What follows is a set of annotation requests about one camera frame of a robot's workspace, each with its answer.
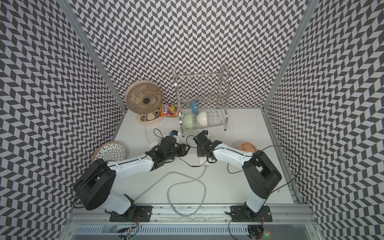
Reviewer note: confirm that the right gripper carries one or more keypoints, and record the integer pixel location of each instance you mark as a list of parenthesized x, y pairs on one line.
[(199, 152)]

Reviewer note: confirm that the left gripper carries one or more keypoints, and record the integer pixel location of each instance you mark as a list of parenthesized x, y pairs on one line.
[(182, 149)]

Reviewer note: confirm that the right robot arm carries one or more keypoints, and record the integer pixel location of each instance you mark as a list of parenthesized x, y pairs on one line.
[(261, 174)]

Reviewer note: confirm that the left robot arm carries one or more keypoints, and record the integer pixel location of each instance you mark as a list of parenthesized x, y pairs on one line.
[(94, 188)]

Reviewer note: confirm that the beige bear desk fan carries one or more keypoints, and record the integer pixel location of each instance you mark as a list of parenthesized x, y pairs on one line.
[(144, 98)]

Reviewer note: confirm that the white bowl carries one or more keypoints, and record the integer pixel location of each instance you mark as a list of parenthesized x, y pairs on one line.
[(202, 119)]

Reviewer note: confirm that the green bowl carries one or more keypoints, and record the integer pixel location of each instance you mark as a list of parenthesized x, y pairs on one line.
[(188, 121)]

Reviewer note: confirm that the blue cup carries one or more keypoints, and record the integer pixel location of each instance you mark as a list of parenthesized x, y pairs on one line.
[(194, 108)]

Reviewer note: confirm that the colourful snack bag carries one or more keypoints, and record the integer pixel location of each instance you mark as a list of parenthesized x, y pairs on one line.
[(169, 110)]

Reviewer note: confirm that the metal dish rack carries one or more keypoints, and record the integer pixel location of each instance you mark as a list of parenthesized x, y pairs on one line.
[(211, 92)]

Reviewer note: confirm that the patterned woven basket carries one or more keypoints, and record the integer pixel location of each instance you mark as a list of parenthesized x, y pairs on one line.
[(110, 152)]

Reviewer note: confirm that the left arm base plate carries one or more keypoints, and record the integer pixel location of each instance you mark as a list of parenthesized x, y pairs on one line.
[(134, 213)]

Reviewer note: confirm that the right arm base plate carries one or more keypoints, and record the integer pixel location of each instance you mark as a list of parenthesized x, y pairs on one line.
[(241, 214)]

